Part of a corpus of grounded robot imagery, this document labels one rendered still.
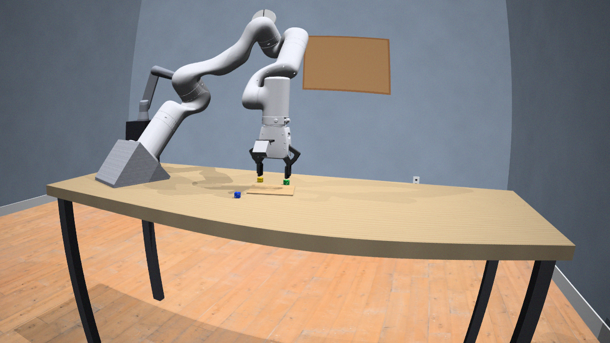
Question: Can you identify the tan mat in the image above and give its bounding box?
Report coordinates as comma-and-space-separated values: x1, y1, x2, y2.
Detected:
247, 184, 295, 196

